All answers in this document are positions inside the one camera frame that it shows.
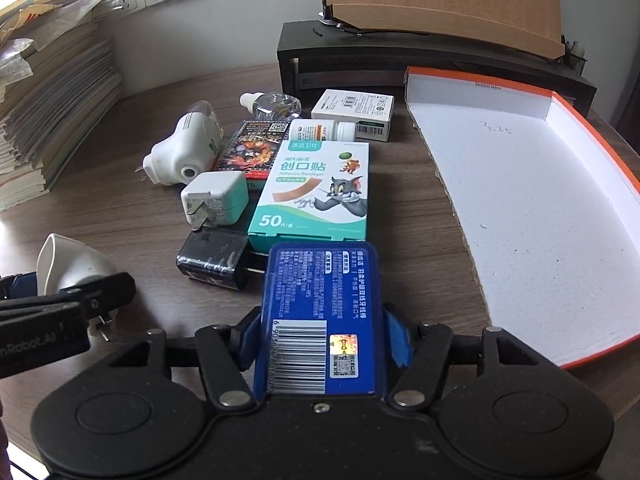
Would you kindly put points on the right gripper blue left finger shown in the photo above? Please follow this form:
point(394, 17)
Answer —
point(245, 339)

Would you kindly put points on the white medicine box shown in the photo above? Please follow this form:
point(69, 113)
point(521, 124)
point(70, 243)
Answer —
point(371, 112)

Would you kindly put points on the stack of books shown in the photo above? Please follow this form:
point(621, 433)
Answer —
point(58, 79)

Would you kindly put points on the orange white cardboard box lid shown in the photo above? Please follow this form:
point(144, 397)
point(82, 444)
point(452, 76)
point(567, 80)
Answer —
point(548, 210)

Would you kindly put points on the white USB charger cube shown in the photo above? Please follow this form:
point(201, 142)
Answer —
point(216, 198)

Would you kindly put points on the blue dental floss box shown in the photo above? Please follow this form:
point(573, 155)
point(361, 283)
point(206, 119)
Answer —
point(321, 331)

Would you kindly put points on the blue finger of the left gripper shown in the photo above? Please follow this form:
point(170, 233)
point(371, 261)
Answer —
point(18, 286)

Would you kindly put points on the clear liquid refill bottle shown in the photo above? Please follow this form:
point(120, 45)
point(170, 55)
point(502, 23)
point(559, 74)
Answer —
point(271, 106)

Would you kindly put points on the playing cards box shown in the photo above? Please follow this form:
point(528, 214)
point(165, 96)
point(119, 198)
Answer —
point(253, 150)

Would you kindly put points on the white mosquito repellent plug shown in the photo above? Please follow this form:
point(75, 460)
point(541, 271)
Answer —
point(190, 150)

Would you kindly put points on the teal adhesive bandage box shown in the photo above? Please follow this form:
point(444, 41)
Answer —
point(316, 190)

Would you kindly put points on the black power adapter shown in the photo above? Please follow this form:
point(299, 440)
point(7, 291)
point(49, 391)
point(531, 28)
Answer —
point(220, 257)

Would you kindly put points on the small white plug device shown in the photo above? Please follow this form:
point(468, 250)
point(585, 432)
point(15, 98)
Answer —
point(64, 262)

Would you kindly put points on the black monitor riser stand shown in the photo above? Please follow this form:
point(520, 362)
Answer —
point(314, 57)

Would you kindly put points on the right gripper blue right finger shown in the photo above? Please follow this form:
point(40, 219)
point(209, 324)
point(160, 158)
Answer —
point(399, 334)

